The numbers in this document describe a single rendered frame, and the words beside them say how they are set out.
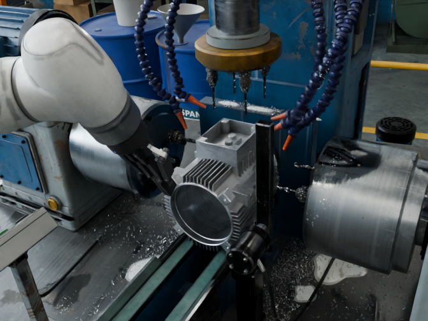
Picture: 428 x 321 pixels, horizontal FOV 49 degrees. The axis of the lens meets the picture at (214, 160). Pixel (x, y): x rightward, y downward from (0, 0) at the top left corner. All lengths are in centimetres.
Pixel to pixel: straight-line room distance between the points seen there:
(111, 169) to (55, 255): 31
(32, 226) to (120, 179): 26
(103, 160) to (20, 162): 29
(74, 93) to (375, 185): 53
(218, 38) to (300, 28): 26
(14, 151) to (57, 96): 68
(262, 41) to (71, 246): 74
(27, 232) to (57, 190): 38
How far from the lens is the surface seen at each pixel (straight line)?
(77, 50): 65
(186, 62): 248
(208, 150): 99
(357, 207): 88
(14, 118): 74
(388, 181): 88
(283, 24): 115
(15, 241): 95
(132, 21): 301
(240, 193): 95
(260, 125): 82
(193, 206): 109
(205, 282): 98
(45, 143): 125
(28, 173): 135
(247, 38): 93
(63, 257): 130
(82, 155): 118
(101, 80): 67
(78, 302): 117
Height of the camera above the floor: 162
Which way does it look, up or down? 31 degrees down
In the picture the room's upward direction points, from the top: 4 degrees counter-clockwise
